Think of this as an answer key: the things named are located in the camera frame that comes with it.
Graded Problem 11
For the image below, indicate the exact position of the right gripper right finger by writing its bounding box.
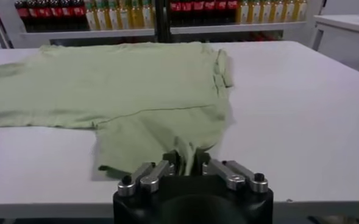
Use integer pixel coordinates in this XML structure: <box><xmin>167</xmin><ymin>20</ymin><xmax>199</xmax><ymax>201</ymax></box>
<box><xmin>193</xmin><ymin>149</ymin><xmax>269</xmax><ymax>194</ymax></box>

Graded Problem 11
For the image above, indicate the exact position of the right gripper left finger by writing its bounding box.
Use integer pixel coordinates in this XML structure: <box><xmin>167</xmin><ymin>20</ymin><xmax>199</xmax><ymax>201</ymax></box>
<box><xmin>117</xmin><ymin>150</ymin><xmax>185</xmax><ymax>197</ymax></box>

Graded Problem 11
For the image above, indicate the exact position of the light green t-shirt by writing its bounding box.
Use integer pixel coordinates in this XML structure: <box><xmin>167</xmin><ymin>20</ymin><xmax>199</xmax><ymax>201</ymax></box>
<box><xmin>0</xmin><ymin>41</ymin><xmax>236</xmax><ymax>181</ymax></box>

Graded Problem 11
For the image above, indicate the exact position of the glass-sided beverage display shelf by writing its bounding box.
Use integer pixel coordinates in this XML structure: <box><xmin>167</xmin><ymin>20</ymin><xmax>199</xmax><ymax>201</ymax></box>
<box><xmin>14</xmin><ymin>0</ymin><xmax>168</xmax><ymax>46</ymax></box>
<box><xmin>157</xmin><ymin>0</ymin><xmax>323</xmax><ymax>42</ymax></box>

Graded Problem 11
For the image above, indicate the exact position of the yellow juice bottle green cap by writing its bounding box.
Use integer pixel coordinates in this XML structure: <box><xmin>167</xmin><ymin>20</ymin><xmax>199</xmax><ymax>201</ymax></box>
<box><xmin>282</xmin><ymin>0</ymin><xmax>296</xmax><ymax>23</ymax></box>
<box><xmin>95</xmin><ymin>0</ymin><xmax>108</xmax><ymax>30</ymax></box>
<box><xmin>129</xmin><ymin>0</ymin><xmax>143</xmax><ymax>30</ymax></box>
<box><xmin>117</xmin><ymin>0</ymin><xmax>130</xmax><ymax>30</ymax></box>
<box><xmin>236</xmin><ymin>0</ymin><xmax>249</xmax><ymax>24</ymax></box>
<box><xmin>84</xmin><ymin>0</ymin><xmax>97</xmax><ymax>30</ymax></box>
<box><xmin>259</xmin><ymin>0</ymin><xmax>272</xmax><ymax>24</ymax></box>
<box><xmin>294</xmin><ymin>0</ymin><xmax>308</xmax><ymax>23</ymax></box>
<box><xmin>141</xmin><ymin>0</ymin><xmax>156</xmax><ymax>30</ymax></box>
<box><xmin>247</xmin><ymin>0</ymin><xmax>261</xmax><ymax>24</ymax></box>
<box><xmin>270</xmin><ymin>0</ymin><xmax>284</xmax><ymax>24</ymax></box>
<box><xmin>105</xmin><ymin>0</ymin><xmax>119</xmax><ymax>30</ymax></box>

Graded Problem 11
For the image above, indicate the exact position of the red label cola bottle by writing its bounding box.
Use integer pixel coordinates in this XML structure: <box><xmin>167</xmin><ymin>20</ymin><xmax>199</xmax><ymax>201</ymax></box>
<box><xmin>192</xmin><ymin>0</ymin><xmax>205</xmax><ymax>27</ymax></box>
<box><xmin>49</xmin><ymin>0</ymin><xmax>62</xmax><ymax>31</ymax></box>
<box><xmin>215</xmin><ymin>0</ymin><xmax>228</xmax><ymax>26</ymax></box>
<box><xmin>38</xmin><ymin>0</ymin><xmax>51</xmax><ymax>31</ymax></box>
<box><xmin>180</xmin><ymin>0</ymin><xmax>194</xmax><ymax>27</ymax></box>
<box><xmin>72</xmin><ymin>0</ymin><xmax>87</xmax><ymax>31</ymax></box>
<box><xmin>169</xmin><ymin>0</ymin><xmax>182</xmax><ymax>27</ymax></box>
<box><xmin>14</xmin><ymin>0</ymin><xmax>29</xmax><ymax>31</ymax></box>
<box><xmin>60</xmin><ymin>0</ymin><xmax>74</xmax><ymax>31</ymax></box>
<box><xmin>226</xmin><ymin>0</ymin><xmax>239</xmax><ymax>25</ymax></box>
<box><xmin>26</xmin><ymin>0</ymin><xmax>40</xmax><ymax>31</ymax></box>
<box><xmin>203</xmin><ymin>0</ymin><xmax>216</xmax><ymax>26</ymax></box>

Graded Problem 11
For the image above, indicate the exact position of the white side table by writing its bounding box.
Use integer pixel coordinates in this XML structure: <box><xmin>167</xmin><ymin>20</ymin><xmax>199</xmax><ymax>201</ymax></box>
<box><xmin>308</xmin><ymin>13</ymin><xmax>359</xmax><ymax>75</ymax></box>

